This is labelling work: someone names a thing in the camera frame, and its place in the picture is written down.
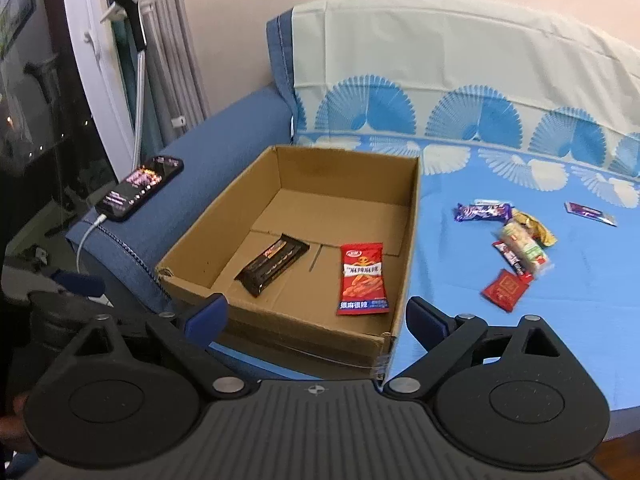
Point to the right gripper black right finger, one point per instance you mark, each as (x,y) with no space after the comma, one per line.
(447,342)

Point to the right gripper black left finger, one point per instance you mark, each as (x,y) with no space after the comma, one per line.
(185,336)

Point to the red square snack packet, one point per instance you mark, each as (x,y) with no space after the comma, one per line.
(505,291)

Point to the white green rice cracker pack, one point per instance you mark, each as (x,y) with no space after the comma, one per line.
(533,257)

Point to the purple candy wrapper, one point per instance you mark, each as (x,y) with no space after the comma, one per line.
(490,212)

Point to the gold yellow snack wrapper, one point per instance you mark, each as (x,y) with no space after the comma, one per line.
(535,228)

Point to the person's left hand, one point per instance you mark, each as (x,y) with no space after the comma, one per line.
(13,433)

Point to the red spicy snack packet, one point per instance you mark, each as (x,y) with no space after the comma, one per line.
(363,289)

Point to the blue fabric sofa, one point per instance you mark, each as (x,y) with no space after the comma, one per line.
(125,254)

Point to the red white stick packet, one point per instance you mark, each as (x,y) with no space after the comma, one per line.
(514,262)

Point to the black chocolate bar wrapper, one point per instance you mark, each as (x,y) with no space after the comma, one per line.
(271,263)

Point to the brown cardboard box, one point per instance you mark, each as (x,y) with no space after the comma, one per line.
(311,247)

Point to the black smartphone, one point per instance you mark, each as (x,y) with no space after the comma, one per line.
(130,194)

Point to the purple silver stick packet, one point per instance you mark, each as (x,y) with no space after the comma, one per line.
(590,213)

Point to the blue white patterned sofa cover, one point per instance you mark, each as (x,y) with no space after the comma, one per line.
(498,102)

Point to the grey curtain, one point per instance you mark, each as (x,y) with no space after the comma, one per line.
(174,99)

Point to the white door frame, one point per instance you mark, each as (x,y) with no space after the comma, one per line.
(98,67)

